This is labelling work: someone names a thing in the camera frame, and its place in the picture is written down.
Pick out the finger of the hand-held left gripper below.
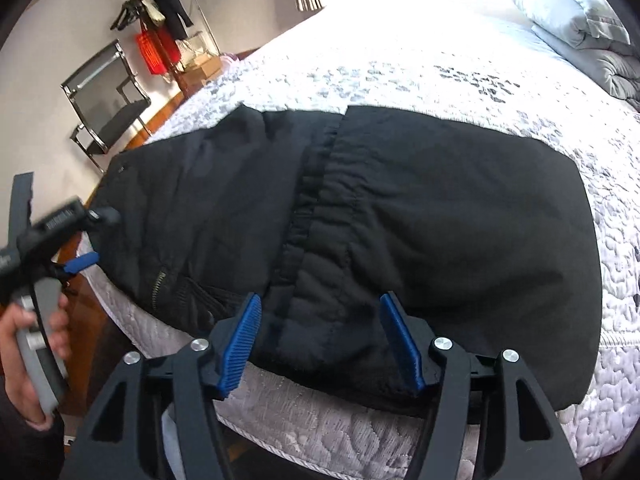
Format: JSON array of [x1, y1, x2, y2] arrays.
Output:
[[52, 252, 101, 281], [85, 206, 122, 229]]

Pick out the metal pole stand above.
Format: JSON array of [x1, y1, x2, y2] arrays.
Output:
[[182, 0, 221, 56]]

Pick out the person's left hand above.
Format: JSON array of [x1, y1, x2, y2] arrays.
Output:
[[0, 292, 72, 429]]

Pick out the white striped bag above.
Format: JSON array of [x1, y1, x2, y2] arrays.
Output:
[[176, 30, 208, 66]]

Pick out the grey folded comforter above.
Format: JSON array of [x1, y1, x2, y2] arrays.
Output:
[[531, 24, 640, 111]]

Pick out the bed with white quilt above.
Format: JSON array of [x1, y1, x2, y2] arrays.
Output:
[[80, 10, 640, 480]]

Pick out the folded light blue duvet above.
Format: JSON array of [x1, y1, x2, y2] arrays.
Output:
[[512, 0, 632, 51]]

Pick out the black hanging garment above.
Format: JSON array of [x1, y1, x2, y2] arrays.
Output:
[[132, 0, 195, 41]]

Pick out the red bag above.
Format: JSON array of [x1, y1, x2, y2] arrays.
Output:
[[135, 27, 182, 77]]

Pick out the wooden coat rack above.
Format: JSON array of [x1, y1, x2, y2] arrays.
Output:
[[111, 0, 193, 98]]

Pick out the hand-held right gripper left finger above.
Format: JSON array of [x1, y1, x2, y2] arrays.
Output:
[[72, 292, 263, 480]]

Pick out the black clothes hangers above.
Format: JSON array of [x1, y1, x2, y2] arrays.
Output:
[[110, 0, 146, 32]]

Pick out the cardboard box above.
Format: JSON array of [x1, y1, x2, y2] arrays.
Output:
[[192, 55, 223, 75], [181, 67, 221, 90]]

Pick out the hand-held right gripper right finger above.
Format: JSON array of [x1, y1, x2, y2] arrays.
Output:
[[379, 292, 583, 480]]

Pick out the black quilted pants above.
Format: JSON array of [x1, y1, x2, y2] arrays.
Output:
[[87, 102, 601, 411]]

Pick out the person's left forearm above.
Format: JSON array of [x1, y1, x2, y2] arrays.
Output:
[[0, 392, 67, 480]]

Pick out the black chrome chair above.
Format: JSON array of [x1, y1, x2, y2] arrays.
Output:
[[61, 39, 153, 176]]

